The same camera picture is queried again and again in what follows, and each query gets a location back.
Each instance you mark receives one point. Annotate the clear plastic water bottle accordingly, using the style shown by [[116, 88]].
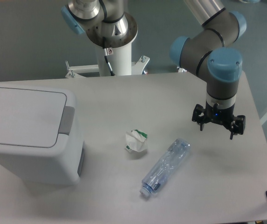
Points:
[[163, 169]]

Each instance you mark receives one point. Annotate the crumpled white green paper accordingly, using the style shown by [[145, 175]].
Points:
[[136, 141]]

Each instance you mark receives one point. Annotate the white push-top trash can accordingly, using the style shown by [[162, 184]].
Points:
[[40, 135]]

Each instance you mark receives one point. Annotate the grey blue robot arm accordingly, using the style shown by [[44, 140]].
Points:
[[208, 55]]

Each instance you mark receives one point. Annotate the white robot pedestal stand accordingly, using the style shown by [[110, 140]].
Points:
[[112, 42]]

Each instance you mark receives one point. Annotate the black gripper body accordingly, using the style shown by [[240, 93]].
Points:
[[222, 117]]

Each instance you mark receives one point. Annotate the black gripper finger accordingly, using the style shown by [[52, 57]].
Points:
[[198, 116], [237, 126]]

